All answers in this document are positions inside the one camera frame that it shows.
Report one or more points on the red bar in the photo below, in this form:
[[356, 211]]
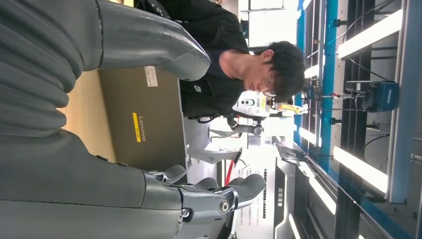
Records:
[[229, 173]]

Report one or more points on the seated person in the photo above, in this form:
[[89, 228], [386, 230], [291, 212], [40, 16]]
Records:
[[211, 89]]

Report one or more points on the grey laptop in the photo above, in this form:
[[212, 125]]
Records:
[[145, 115]]

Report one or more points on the white humanoid robot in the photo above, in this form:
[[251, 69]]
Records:
[[250, 104]]

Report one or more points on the long ceiling light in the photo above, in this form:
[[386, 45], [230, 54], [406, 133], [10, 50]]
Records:
[[313, 70], [369, 34], [308, 136], [323, 196]]

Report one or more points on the black display stand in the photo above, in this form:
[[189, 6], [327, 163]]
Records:
[[280, 198]]

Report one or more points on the blue hoist motor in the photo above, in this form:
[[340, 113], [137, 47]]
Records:
[[382, 96]]

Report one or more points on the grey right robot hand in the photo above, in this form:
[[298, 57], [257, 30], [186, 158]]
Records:
[[82, 184]]

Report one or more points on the white text banner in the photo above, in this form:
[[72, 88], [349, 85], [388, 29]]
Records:
[[255, 204]]

